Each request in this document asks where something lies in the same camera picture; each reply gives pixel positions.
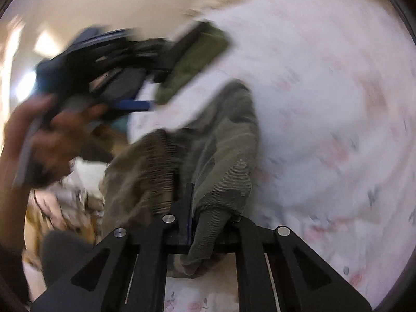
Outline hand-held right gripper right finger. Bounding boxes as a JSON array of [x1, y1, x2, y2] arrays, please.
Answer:
[[218, 214, 373, 312]]

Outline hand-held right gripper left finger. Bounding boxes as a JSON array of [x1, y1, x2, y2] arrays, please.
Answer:
[[31, 184, 196, 312]]

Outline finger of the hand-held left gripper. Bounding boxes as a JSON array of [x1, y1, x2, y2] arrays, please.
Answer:
[[109, 99, 157, 113]]

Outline camouflage pants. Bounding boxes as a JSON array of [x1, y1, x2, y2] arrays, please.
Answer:
[[99, 81, 261, 278]]

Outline person's left forearm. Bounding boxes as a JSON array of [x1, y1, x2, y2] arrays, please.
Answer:
[[0, 156, 43, 303]]

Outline person's left hand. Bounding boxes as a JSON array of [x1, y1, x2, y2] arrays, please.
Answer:
[[3, 96, 111, 189]]

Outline olive green folded garment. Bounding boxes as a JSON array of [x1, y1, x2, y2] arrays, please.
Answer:
[[154, 23, 232, 105]]

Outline black folded garment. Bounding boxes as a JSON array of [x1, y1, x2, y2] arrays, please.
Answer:
[[171, 21, 213, 70]]

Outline beige patterned cloth pile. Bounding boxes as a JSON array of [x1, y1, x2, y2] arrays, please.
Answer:
[[26, 158, 107, 244]]

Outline grey cloth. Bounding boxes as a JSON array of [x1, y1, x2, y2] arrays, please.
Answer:
[[42, 230, 96, 288]]

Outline white floral bed sheet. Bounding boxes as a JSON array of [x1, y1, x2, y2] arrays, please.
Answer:
[[127, 0, 416, 312]]

